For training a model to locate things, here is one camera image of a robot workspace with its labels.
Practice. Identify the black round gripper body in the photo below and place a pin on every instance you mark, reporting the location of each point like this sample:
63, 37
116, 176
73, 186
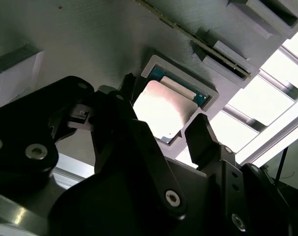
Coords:
109, 209

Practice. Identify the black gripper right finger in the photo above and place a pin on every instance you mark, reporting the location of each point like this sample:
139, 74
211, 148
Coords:
202, 142

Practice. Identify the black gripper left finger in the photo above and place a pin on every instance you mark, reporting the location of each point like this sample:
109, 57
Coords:
28, 123

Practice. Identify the silver green CPU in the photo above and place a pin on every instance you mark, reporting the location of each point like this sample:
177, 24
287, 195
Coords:
163, 108

